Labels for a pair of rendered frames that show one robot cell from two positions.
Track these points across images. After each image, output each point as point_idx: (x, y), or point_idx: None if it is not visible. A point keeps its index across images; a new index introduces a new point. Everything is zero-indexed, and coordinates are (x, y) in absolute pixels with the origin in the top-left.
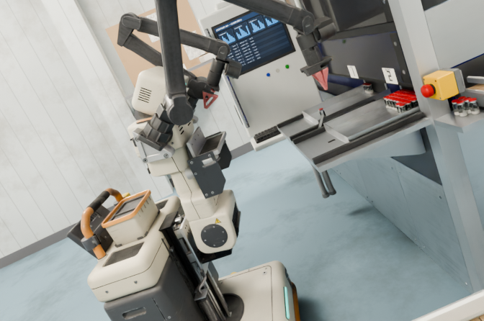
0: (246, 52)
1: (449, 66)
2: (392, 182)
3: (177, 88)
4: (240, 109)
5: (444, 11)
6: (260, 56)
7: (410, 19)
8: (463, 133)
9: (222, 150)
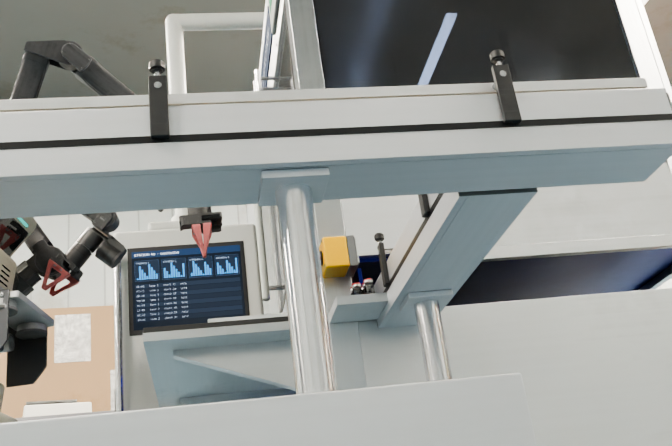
0: (169, 301)
1: (362, 253)
2: None
3: None
4: (119, 383)
5: None
6: (188, 314)
7: None
8: (371, 351)
9: (36, 350)
